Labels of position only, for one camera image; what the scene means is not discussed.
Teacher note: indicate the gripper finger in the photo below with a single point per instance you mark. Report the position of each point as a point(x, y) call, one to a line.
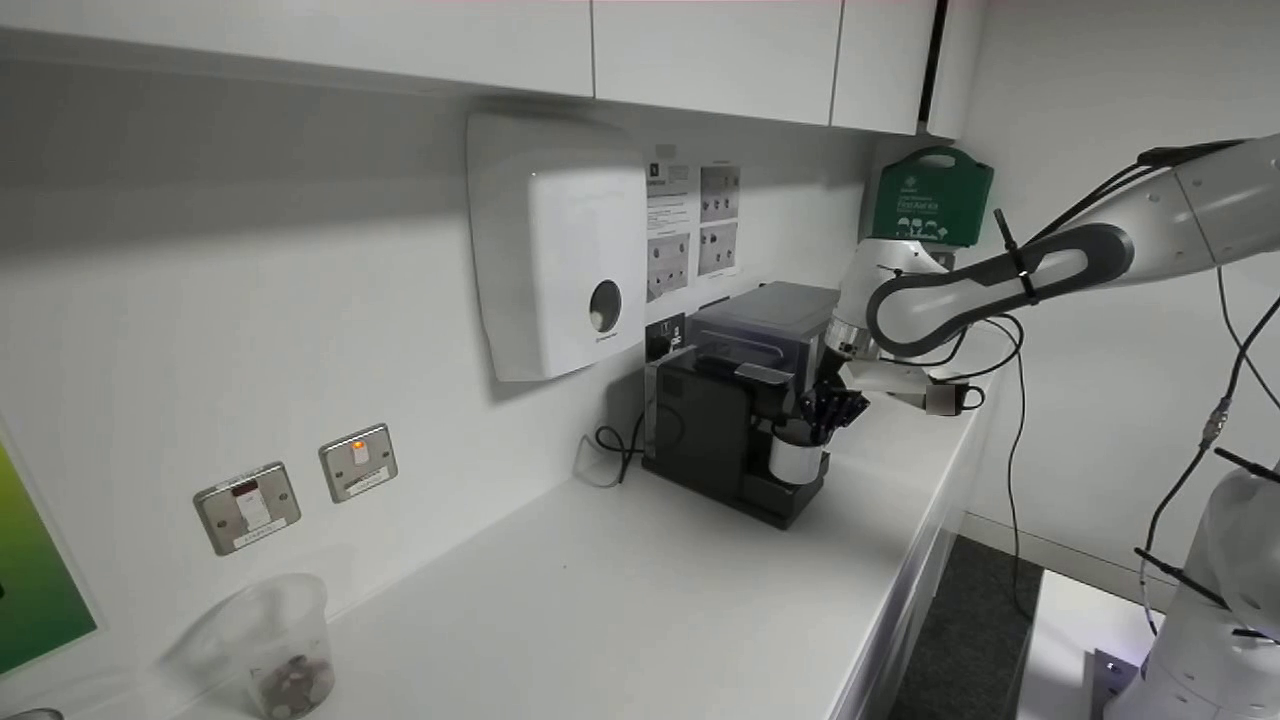
point(815, 415)
point(850, 405)

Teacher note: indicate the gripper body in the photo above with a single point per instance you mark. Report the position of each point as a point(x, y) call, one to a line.
point(832, 372)

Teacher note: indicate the white cup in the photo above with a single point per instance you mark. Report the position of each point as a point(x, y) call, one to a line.
point(794, 462)

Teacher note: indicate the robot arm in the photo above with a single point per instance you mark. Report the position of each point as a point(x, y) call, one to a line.
point(1150, 225)

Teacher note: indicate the black coffee maker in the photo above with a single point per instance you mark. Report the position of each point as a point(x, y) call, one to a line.
point(715, 430)

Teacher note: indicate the short instruction sheet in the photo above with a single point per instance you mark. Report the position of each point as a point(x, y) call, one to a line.
point(718, 220)

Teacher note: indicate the green first aid box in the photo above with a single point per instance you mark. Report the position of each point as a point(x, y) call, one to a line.
point(930, 205)

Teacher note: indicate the tall instruction sheet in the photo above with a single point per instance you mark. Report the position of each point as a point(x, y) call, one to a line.
point(668, 230)

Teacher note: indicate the white paper towel dispenser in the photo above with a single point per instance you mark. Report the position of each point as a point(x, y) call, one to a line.
point(555, 250)

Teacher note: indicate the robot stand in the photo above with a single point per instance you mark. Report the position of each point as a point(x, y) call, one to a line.
point(1065, 640)

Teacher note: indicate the clear jug with coins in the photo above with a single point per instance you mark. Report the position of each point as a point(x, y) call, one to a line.
point(270, 650)

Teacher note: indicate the green poster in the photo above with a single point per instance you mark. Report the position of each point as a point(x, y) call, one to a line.
point(30, 590)

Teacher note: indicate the black wall socket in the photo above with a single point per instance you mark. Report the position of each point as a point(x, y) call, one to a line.
point(664, 338)

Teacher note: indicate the steel switch plate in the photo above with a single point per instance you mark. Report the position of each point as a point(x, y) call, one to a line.
point(247, 508)
point(358, 462)

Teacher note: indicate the white wall cabinets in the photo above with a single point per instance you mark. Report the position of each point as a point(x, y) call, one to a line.
point(500, 40)

